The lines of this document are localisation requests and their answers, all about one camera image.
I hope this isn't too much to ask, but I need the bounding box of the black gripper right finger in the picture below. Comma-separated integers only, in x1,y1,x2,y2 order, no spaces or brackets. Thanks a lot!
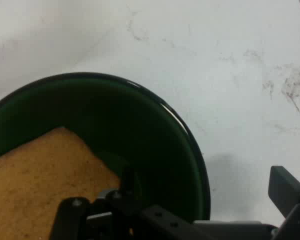
267,165,300,240

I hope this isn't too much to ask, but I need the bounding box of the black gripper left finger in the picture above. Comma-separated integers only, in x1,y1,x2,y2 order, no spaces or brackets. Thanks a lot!
48,165,146,240

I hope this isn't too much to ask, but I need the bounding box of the orange sponge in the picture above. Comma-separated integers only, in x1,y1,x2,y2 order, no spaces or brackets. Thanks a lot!
0,126,135,240

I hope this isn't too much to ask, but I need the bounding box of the dark green round bowl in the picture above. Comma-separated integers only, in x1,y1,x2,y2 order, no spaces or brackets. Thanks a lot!
0,71,211,235

